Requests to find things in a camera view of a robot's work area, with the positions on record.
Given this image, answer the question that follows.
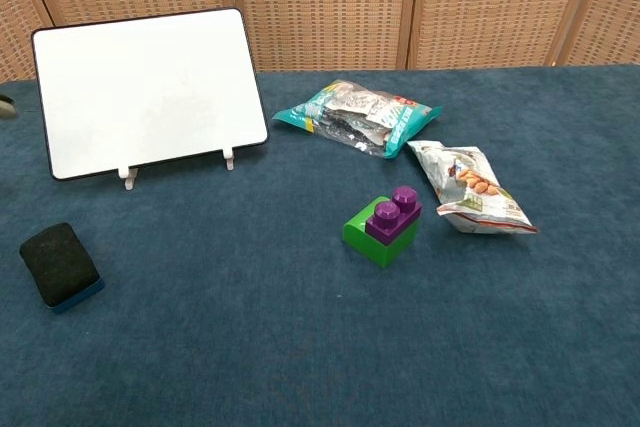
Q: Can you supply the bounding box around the black felt blue eraser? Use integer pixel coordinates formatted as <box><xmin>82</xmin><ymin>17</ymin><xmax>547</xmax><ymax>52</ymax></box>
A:
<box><xmin>19</xmin><ymin>222</ymin><xmax>106</xmax><ymax>314</ymax></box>

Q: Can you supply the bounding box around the purple toy building block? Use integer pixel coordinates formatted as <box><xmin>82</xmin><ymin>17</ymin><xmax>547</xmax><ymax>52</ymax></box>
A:
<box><xmin>364</xmin><ymin>185</ymin><xmax>423</xmax><ymax>249</ymax></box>

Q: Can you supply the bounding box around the teal clear snack bag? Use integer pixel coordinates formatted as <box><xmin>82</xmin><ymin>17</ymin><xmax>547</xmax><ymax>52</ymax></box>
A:
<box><xmin>271</xmin><ymin>78</ymin><xmax>444</xmax><ymax>162</ymax></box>

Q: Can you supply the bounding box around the green toy building block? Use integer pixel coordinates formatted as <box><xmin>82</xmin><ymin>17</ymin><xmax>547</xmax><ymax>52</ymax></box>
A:
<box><xmin>341</xmin><ymin>195</ymin><xmax>420</xmax><ymax>269</ymax></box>

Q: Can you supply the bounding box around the blue table cloth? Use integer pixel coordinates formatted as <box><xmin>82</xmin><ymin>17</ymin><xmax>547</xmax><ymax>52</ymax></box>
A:
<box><xmin>0</xmin><ymin>63</ymin><xmax>640</xmax><ymax>427</ymax></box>

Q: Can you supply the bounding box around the white almond snack bag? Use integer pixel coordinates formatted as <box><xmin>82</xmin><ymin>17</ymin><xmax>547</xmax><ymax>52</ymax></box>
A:
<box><xmin>406</xmin><ymin>139</ymin><xmax>541</xmax><ymax>236</ymax></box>

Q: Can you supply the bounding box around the woven rattan folding screen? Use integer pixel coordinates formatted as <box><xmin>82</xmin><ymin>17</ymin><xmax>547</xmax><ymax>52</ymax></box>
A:
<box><xmin>0</xmin><ymin>0</ymin><xmax>640</xmax><ymax>85</ymax></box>

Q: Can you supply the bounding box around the white board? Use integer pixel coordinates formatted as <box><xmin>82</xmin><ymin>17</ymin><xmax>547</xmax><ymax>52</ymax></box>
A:
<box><xmin>31</xmin><ymin>7</ymin><xmax>270</xmax><ymax>182</ymax></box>

